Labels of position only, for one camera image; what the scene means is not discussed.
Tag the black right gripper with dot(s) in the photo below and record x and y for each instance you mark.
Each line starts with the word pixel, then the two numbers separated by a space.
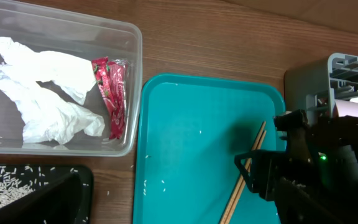
pixel 263 170

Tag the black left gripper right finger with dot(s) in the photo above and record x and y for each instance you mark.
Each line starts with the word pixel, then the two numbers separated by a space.
pixel 297 203

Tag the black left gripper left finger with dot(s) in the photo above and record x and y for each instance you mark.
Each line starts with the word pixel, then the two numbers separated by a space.
pixel 57 202

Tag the wooden chopstick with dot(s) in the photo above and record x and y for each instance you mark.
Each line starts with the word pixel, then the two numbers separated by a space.
pixel 253 146
pixel 238 193

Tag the white paper napkin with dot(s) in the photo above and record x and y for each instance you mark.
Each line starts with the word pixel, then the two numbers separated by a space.
pixel 49 89

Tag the red snack wrapper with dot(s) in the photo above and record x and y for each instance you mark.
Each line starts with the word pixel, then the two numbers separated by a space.
pixel 110 78

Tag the pink bowl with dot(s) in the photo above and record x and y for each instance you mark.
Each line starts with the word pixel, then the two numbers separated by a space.
pixel 345 108

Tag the black food waste tray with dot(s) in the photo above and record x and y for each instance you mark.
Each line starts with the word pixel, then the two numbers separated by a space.
pixel 54 172

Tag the clear plastic waste bin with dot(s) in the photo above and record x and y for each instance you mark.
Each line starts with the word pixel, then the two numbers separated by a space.
pixel 89 37

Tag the pile of rice grains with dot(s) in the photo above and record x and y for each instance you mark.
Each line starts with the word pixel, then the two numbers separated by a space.
pixel 17 182

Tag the grey plastic dish rack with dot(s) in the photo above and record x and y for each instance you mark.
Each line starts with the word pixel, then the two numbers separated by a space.
pixel 315 86

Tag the teal plastic serving tray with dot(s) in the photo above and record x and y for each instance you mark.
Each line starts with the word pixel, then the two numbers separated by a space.
pixel 190 130

